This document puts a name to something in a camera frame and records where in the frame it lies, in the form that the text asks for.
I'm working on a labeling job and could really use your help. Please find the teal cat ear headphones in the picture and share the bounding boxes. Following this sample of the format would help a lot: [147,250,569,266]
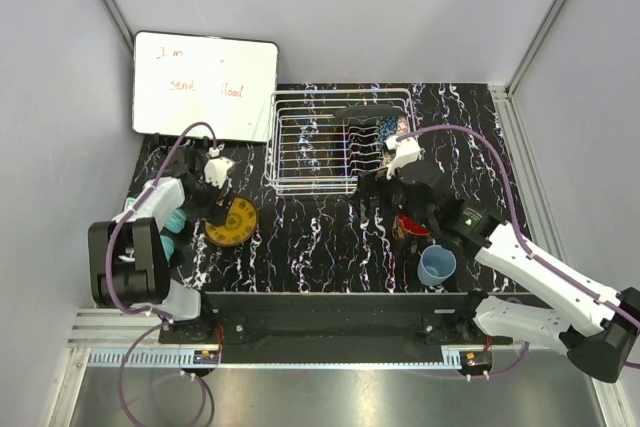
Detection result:
[119,197,187,262]

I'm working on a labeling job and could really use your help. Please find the red black mug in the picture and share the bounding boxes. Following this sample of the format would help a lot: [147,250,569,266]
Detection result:
[391,215,432,262]

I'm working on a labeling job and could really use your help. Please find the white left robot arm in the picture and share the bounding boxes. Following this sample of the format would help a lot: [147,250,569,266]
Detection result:
[88,147,235,343]

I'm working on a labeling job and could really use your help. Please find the yellow patterned small plate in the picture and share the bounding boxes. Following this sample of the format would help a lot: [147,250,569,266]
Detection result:
[204,196,259,247]

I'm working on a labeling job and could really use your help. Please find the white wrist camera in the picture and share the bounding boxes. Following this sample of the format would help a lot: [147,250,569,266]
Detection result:
[203,147,235,189]
[385,135,421,175]

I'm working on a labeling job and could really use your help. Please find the blue patterned bowl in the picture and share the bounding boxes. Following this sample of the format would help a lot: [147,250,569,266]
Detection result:
[377,116,409,144]

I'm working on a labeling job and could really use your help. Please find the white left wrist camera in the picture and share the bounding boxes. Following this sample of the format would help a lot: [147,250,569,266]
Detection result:
[203,147,235,189]

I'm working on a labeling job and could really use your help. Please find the white wire dish rack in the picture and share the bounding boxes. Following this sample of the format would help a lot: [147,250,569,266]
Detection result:
[265,86,416,196]

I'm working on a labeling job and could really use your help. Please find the white whiteboard with red writing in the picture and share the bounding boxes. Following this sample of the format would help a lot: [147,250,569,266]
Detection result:
[132,31,279,142]

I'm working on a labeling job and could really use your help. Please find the light blue plastic cup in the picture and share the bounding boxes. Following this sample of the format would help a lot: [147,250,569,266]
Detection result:
[417,245,457,286]

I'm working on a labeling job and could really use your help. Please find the black floral square plate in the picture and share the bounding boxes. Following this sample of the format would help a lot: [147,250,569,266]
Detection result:
[333,104,405,120]

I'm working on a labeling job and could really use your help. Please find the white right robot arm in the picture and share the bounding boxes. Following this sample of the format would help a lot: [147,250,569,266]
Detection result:
[354,160,639,383]

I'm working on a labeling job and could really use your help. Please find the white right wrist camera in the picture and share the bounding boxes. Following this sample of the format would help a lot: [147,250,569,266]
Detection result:
[385,135,421,175]

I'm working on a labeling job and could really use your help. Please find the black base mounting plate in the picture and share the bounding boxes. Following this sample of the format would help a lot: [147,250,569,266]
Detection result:
[159,298,487,345]

